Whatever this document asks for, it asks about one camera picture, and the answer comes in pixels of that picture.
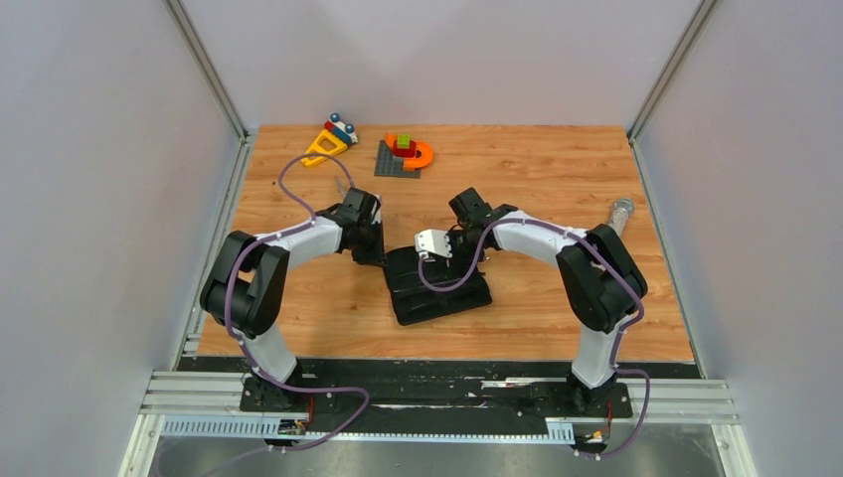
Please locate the green lego block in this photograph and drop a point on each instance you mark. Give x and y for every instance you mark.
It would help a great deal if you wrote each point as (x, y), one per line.
(403, 141)

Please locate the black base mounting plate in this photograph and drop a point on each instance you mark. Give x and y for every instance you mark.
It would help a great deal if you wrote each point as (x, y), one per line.
(435, 397)

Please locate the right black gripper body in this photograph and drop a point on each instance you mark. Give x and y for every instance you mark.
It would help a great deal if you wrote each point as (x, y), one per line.
(463, 248)

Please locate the clear tube of beads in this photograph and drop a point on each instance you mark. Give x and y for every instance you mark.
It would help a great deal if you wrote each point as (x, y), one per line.
(620, 213)

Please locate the grey lego baseplate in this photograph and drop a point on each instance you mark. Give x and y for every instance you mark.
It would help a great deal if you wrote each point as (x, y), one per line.
(387, 164)

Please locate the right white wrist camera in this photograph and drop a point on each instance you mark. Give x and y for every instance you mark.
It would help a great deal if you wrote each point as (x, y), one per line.
(433, 243)

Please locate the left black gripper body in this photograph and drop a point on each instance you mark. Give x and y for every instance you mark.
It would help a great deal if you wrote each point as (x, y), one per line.
(369, 247)

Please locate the silver scissors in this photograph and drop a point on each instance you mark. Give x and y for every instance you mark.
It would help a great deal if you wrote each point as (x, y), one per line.
(341, 186)

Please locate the yellow triangle toy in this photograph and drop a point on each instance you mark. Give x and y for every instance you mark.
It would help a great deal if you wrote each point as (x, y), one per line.
(335, 137)

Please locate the black zip tool case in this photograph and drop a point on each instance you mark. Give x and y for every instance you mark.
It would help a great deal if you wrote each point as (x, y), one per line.
(423, 290)

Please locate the orange curved toy piece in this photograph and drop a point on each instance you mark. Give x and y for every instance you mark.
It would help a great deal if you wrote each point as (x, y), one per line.
(424, 156)

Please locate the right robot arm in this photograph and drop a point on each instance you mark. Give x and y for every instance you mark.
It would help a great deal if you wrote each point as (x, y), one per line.
(603, 284)

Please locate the red lego block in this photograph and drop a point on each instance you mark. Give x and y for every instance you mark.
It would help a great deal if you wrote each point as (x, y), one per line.
(406, 153)

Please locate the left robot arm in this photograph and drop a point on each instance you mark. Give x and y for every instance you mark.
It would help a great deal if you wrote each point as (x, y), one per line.
(244, 289)

